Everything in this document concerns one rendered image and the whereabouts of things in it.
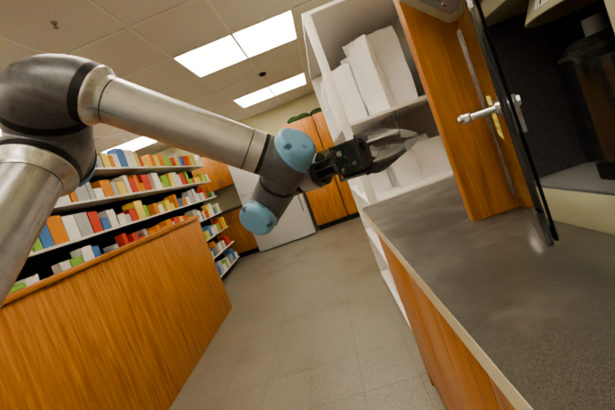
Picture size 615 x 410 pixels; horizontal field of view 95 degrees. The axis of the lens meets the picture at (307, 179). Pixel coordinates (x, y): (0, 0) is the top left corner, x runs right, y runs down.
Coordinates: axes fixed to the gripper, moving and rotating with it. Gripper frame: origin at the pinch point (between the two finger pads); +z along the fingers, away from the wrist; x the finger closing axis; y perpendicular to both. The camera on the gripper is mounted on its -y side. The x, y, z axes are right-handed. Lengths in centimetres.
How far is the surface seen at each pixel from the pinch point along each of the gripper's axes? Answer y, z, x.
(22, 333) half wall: 22, -182, -25
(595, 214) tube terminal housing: -5.4, 22.6, -22.7
